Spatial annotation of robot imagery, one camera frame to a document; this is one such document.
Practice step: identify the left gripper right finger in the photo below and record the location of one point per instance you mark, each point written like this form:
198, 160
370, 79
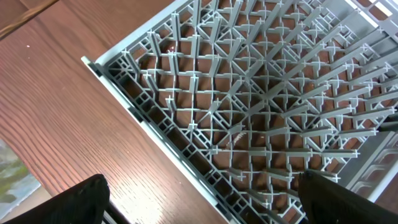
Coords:
325, 201

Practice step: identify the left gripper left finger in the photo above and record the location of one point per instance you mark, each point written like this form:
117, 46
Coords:
83, 203

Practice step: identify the grey plastic dishwasher rack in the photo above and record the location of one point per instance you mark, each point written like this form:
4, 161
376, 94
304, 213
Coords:
243, 96

